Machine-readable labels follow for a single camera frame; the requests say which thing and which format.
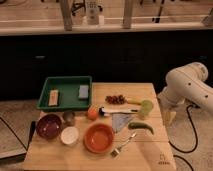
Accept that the wooden block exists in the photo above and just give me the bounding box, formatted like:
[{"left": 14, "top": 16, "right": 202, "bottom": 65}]
[{"left": 48, "top": 90, "right": 59, "bottom": 106}]

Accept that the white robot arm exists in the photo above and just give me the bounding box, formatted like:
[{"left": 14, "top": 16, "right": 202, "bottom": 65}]
[{"left": 157, "top": 62, "right": 213, "bottom": 126}]

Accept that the small white bowl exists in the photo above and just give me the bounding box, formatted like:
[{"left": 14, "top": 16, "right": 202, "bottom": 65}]
[{"left": 60, "top": 127, "right": 79, "bottom": 146}]

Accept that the green chili pepper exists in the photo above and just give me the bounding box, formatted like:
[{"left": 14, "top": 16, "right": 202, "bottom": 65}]
[{"left": 128, "top": 122, "right": 154, "bottom": 135}]

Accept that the blue-grey sponge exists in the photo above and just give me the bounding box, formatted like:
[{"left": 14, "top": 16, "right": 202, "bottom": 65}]
[{"left": 79, "top": 85, "right": 89, "bottom": 99}]

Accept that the brown kiwi fruit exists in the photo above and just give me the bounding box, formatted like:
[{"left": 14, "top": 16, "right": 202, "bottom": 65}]
[{"left": 62, "top": 111, "right": 75, "bottom": 126}]

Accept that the yellow banana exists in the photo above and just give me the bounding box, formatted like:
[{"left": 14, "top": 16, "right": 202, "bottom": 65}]
[{"left": 126, "top": 100, "right": 141, "bottom": 105}]

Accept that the light green cup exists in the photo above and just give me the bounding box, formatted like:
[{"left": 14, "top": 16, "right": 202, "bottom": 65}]
[{"left": 139, "top": 100, "right": 154, "bottom": 118}]

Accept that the dark purple bowl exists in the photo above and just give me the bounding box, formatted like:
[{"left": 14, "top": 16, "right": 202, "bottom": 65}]
[{"left": 36, "top": 114, "right": 62, "bottom": 140}]

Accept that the metal fork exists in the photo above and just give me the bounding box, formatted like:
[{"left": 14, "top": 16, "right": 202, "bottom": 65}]
[{"left": 110, "top": 132, "right": 137, "bottom": 158}]

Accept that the black cable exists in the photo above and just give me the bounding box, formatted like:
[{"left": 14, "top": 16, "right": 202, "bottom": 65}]
[{"left": 168, "top": 104, "right": 199, "bottom": 171}]

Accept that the dark red grape bunch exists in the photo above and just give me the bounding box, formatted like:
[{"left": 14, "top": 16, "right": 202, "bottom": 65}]
[{"left": 105, "top": 95, "right": 125, "bottom": 105}]

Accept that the orange fruit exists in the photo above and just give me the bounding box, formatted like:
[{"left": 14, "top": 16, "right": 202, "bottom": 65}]
[{"left": 87, "top": 107, "right": 99, "bottom": 121}]

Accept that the white-handled knife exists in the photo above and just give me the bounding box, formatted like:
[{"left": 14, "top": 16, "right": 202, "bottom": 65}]
[{"left": 99, "top": 107, "right": 137, "bottom": 116}]

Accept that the red-orange bowl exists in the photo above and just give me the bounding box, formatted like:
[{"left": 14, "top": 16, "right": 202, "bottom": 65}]
[{"left": 83, "top": 123, "right": 114, "bottom": 154}]

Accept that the green plastic tray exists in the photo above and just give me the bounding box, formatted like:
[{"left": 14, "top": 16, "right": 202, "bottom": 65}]
[{"left": 37, "top": 76, "right": 92, "bottom": 112}]

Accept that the grey-blue folded cloth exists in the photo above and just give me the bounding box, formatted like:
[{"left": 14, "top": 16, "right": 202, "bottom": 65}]
[{"left": 112, "top": 113, "right": 133, "bottom": 133}]

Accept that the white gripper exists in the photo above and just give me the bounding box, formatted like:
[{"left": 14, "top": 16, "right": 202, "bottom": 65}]
[{"left": 159, "top": 97, "right": 176, "bottom": 126}]

